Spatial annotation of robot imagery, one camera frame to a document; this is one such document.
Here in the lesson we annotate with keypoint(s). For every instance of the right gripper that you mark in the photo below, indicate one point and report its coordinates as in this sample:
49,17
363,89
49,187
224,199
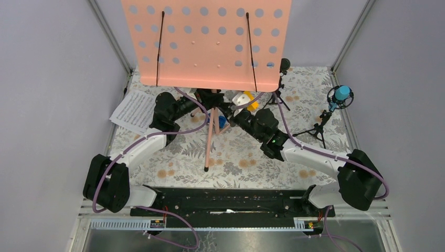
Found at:
227,109

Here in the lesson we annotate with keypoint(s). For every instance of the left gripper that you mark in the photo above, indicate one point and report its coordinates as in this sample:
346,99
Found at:
208,98

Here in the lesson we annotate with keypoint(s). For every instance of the pink music stand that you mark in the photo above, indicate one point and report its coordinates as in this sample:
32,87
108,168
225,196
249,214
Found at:
227,45

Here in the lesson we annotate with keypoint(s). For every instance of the sheet music page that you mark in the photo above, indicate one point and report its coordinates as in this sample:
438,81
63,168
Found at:
135,112

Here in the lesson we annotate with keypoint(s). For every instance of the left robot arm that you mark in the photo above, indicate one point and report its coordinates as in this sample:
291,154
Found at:
108,181

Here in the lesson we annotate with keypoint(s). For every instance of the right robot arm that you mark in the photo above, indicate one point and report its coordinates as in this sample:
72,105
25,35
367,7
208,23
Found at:
357,180

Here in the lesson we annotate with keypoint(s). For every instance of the yellow toy block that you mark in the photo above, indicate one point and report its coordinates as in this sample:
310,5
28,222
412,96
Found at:
253,105

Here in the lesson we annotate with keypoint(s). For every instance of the blue toy car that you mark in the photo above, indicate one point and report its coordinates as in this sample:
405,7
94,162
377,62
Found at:
219,122

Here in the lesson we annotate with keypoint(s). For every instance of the floral table cloth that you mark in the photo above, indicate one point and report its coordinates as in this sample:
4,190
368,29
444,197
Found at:
235,159

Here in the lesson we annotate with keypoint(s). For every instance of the black microphone on tripod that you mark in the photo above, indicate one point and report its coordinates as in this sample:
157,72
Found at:
276,98

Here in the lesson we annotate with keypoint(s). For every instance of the blue microphone on tripod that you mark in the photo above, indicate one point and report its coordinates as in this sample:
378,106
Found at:
338,98

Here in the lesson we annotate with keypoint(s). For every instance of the white slotted cable duct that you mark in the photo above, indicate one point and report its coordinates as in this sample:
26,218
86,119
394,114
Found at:
275,224

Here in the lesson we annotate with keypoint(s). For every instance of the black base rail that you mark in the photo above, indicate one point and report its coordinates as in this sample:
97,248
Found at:
241,205

